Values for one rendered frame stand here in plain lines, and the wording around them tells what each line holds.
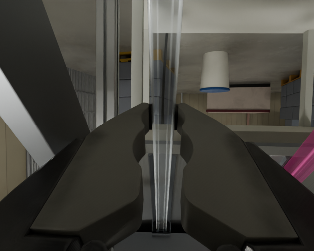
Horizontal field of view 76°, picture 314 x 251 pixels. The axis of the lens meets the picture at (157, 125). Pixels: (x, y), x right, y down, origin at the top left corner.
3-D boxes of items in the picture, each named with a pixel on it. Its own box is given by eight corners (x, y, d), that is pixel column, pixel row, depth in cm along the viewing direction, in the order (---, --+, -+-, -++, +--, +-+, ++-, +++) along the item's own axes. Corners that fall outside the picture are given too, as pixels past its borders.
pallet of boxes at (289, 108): (320, 78, 507) (317, 130, 513) (280, 80, 531) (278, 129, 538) (355, 66, 379) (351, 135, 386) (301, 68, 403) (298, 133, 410)
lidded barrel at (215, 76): (202, 60, 347) (201, 92, 350) (198, 51, 304) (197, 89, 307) (231, 57, 332) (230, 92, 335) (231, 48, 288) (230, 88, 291)
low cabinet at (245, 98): (208, 92, 848) (208, 112, 852) (206, 84, 625) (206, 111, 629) (255, 92, 799) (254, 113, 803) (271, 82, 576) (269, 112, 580)
